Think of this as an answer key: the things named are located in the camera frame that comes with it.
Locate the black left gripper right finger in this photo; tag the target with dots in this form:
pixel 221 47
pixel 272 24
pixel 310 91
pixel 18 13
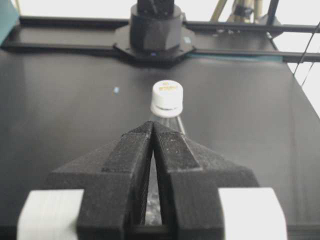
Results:
pixel 206 197

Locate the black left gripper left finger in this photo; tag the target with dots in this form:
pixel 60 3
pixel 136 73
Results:
pixel 94 197

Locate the clear plastic bottle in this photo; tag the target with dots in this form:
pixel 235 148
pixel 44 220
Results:
pixel 153 207

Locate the white bottle cap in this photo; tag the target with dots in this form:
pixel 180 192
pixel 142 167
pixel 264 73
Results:
pixel 167 99

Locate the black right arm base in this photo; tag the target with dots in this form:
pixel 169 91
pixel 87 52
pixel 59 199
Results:
pixel 155 32

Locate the small white tape mark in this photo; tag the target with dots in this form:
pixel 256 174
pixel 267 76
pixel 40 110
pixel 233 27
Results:
pixel 116 90

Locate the black aluminium frame rail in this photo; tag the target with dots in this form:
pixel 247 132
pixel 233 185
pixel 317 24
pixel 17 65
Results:
pixel 110 37

